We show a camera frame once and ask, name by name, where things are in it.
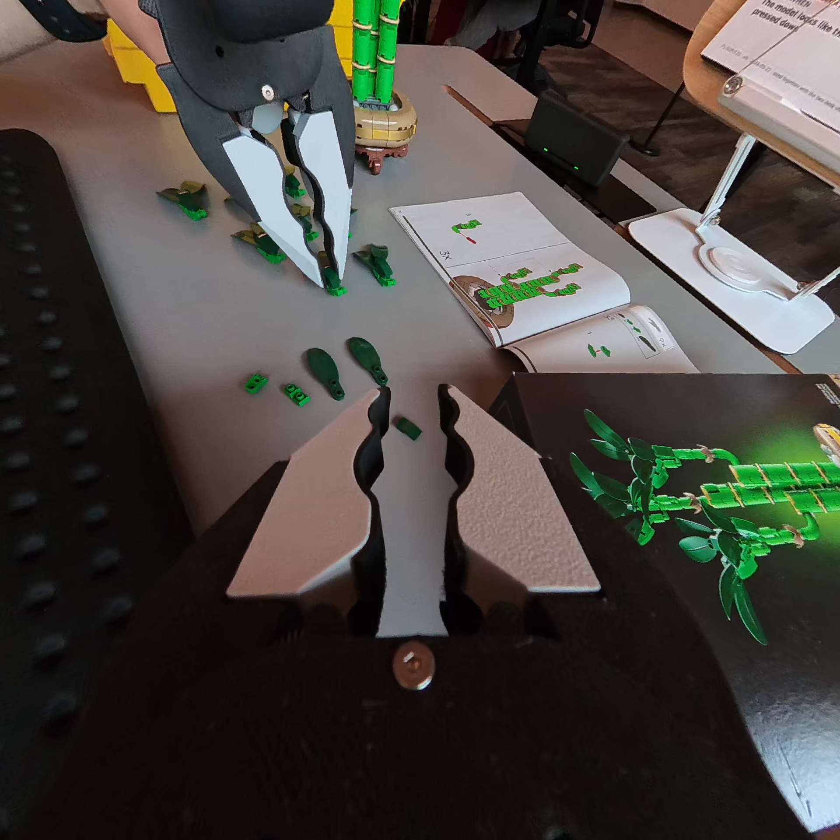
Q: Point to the person's left hand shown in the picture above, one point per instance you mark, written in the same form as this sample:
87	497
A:
131	23

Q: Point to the dark green lego leaf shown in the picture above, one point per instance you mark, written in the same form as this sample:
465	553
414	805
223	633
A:
323	369
364	354

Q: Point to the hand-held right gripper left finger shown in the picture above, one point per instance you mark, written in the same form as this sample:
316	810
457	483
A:
308	525

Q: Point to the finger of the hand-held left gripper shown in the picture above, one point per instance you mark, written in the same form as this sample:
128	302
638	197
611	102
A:
328	164
262	184

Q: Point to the black office chair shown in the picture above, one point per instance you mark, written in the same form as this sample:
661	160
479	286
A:
558	19

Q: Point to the black box with green lights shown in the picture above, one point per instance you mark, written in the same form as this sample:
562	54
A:
577	141

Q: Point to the small dark green lego piece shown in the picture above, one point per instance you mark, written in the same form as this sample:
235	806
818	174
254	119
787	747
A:
408	428

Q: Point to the yellow plastic bin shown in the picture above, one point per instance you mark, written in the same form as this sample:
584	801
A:
138	79

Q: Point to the black studded mat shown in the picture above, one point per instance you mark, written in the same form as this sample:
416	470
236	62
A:
65	394

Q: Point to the bright green lego plate piece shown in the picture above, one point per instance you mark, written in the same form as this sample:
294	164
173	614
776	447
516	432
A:
296	394

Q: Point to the black wristband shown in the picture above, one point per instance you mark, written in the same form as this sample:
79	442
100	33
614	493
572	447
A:
65	23

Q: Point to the black lego set box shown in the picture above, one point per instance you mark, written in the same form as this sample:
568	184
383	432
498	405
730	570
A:
754	590

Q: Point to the cluster of green leaf sprigs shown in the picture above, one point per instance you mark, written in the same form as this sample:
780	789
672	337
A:
190	200

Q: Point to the green leafy lego sprig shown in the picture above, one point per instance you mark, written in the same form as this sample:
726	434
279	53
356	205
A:
333	283

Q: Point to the wooden book stand white base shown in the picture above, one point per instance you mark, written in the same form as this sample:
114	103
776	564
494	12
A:
676	243

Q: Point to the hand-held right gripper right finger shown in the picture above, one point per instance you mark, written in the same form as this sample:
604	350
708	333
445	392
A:
518	525

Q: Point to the bright green lego clip piece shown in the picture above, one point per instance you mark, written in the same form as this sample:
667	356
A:
256	383

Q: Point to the open instruction booklet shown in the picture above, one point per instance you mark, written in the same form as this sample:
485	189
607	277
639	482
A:
512	236

